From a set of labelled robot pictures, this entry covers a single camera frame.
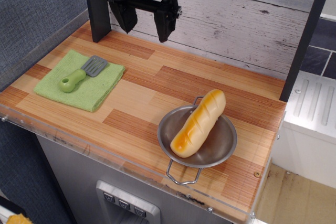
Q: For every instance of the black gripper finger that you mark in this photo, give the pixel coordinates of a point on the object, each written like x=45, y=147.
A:
x=165, y=24
x=125, y=15

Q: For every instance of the toy bread loaf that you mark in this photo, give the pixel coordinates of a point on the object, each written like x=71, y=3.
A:
x=197, y=127

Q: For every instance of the steel colander bowl with handles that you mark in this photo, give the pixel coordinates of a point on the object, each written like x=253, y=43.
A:
x=218, y=147

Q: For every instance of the green folded cloth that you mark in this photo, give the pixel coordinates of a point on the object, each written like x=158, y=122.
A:
x=89, y=93

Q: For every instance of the white appliance with ridged top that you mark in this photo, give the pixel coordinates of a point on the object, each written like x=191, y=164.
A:
x=306, y=138

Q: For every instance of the silver dispenser button panel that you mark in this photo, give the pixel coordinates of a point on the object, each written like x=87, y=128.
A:
x=119, y=206

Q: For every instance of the yellow object at corner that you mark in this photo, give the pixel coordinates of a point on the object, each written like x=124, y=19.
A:
x=18, y=219

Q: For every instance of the dark left shelf post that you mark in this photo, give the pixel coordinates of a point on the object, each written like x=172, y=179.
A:
x=99, y=19

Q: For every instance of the dark shelf post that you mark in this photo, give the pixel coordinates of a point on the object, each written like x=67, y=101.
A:
x=303, y=45
x=99, y=19

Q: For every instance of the green handled grey spatula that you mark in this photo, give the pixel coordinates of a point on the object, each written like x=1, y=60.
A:
x=92, y=67

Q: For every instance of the dark right shelf post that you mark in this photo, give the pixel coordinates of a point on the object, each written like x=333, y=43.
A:
x=303, y=45

